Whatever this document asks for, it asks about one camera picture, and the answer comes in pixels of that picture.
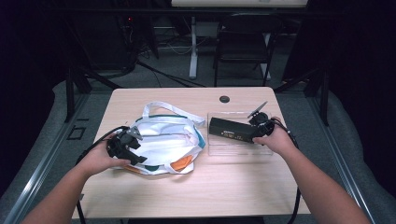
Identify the black computer tower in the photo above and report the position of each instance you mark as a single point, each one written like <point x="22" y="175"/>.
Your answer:
<point x="109" y="40"/>

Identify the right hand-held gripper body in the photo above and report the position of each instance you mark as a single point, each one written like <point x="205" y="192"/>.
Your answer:
<point x="264" y="123"/>

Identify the black folding chair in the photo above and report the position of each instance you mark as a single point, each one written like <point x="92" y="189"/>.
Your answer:
<point x="243" y="43"/>

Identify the aluminium floor rail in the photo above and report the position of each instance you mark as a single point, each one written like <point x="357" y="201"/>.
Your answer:
<point x="339" y="165"/>
<point x="40" y="177"/>

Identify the white tote bag colourful patches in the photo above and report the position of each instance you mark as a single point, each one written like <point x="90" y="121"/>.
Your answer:
<point x="165" y="143"/>

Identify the black metal stand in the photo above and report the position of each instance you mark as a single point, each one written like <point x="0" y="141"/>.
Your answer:
<point x="324" y="96"/>
<point x="70" y="93"/>

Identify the white desk leg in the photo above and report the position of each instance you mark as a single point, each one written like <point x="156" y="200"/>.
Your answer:
<point x="193" y="56"/>

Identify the clear plastic tray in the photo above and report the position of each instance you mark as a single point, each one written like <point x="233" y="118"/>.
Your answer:
<point x="236" y="150"/>

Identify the black cardboard box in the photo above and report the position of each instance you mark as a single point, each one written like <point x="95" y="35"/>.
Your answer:
<point x="230" y="129"/>

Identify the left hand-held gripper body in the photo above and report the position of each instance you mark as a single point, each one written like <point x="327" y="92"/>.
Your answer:
<point x="120" y="144"/>

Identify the person's right hand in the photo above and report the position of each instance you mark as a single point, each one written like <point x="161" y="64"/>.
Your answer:
<point x="278" y="140"/>

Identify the person's left hand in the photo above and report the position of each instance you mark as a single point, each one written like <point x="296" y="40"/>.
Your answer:
<point x="99" y="160"/>

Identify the black table grommet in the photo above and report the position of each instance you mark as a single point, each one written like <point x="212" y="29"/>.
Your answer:
<point x="224" y="99"/>

